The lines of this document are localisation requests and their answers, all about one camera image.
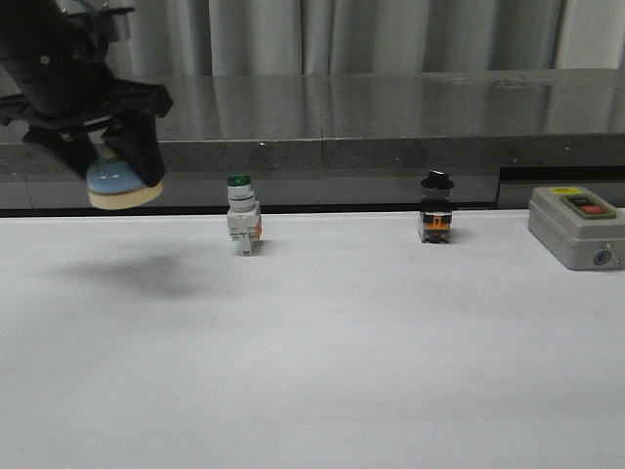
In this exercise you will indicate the green pushbutton switch module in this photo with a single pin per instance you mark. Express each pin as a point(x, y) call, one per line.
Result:
point(244, 216)

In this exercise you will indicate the blue call bell cream base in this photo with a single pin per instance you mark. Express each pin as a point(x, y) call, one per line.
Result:
point(113, 185)

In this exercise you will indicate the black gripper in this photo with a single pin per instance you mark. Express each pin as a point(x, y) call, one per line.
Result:
point(57, 60)

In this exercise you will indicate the grey stone counter ledge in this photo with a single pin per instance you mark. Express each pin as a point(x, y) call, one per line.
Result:
point(365, 142)

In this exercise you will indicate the grey pleated curtain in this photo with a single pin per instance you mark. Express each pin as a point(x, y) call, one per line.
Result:
point(188, 38)

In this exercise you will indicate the grey start stop switch box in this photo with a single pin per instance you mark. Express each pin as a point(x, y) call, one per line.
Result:
point(582, 230)

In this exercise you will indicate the black selector switch module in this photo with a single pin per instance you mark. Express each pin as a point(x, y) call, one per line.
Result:
point(436, 212)

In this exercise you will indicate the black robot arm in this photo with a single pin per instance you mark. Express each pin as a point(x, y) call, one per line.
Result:
point(67, 91)

